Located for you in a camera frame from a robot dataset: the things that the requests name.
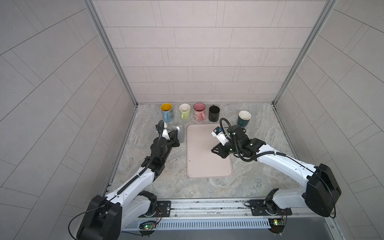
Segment black mug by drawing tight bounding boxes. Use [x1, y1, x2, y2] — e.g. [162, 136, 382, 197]
[209, 105, 220, 123]

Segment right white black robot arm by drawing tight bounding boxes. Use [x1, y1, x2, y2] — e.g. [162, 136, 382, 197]
[211, 125, 342, 217]

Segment right controller circuit board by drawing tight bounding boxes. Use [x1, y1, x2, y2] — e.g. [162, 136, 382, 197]
[268, 219, 286, 234]

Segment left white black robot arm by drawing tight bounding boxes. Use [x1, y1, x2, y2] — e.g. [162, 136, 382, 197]
[71, 129, 180, 240]

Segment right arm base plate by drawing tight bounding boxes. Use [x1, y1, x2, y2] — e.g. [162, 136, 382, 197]
[244, 200, 292, 216]

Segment pink mug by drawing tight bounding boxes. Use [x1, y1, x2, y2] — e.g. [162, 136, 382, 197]
[194, 103, 206, 122]

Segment aluminium mounting rail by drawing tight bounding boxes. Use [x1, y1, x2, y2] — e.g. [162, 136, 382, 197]
[157, 194, 319, 222]

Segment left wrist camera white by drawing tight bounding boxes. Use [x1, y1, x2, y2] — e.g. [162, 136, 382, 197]
[156, 120, 170, 141]

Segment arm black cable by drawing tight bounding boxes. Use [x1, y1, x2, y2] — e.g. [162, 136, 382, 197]
[67, 119, 166, 240]
[218, 117, 337, 219]

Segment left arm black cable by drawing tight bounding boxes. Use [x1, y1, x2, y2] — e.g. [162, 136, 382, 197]
[67, 119, 166, 240]

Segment controller circuit board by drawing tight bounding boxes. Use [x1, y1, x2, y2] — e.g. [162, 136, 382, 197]
[139, 221, 157, 237]
[268, 219, 286, 234]

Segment light green mug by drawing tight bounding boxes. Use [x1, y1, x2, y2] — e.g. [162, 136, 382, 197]
[179, 104, 191, 120]

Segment beige rectangular tray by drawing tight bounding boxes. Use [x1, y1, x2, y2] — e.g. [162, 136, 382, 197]
[187, 124, 233, 179]

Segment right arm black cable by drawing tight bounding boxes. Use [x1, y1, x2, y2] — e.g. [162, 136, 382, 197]
[218, 117, 337, 219]

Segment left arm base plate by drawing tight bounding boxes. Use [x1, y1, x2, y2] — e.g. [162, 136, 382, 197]
[140, 201, 171, 218]

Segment blue butterfly mug yellow inside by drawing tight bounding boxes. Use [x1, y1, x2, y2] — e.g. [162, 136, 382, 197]
[161, 103, 174, 123]

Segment left controller circuit board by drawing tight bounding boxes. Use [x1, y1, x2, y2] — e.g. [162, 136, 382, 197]
[139, 221, 157, 237]

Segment dark green mug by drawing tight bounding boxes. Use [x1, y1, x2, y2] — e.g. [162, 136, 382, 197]
[237, 111, 252, 128]

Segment grey mug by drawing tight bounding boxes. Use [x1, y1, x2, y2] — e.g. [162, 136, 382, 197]
[175, 126, 186, 143]

